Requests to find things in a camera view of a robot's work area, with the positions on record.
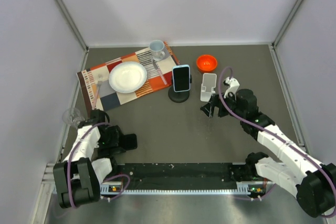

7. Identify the patterned orange placemat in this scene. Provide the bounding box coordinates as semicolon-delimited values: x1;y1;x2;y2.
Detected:
77;42;180;114

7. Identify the light blue smartphone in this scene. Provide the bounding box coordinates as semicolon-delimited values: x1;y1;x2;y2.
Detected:
172;65;191;92

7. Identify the clear drinking glass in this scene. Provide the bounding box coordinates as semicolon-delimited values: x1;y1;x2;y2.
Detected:
62;108;85;129

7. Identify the light blue mug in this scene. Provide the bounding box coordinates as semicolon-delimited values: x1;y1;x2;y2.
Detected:
149;40;165;61

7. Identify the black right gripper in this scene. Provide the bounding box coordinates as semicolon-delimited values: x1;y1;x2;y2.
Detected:
200;89;245;120

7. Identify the black smartphone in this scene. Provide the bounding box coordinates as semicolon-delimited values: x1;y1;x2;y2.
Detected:
119;134;138;151

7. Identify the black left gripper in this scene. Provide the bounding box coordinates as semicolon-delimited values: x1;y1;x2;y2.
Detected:
96;125;125;156

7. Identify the white plate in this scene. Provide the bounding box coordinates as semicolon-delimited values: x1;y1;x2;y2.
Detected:
108;61;147;93

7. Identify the grey slotted cable duct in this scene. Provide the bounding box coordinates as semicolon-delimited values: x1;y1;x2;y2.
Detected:
99;183;266;196

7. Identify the knife with pink handle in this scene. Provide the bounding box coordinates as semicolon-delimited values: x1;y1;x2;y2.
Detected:
152;59;167;85

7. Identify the white plastic phone stand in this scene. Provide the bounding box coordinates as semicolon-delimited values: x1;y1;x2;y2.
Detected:
200;73;217;102

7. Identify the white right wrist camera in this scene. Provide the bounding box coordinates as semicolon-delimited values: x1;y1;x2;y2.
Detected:
224;77;240;99

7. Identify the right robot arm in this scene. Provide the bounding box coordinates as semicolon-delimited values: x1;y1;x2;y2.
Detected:
201;89;335;218

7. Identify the black round-base phone stand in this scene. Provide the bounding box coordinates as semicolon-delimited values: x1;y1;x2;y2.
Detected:
168;74;192;103

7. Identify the orange plastic bowl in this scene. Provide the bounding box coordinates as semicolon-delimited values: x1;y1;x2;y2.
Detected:
196;55;218;73

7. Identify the fork with pink handle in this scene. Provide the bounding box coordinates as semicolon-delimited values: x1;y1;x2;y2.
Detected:
92;74;102;110

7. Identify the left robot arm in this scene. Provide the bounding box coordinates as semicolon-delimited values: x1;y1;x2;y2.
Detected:
53;109;126;209

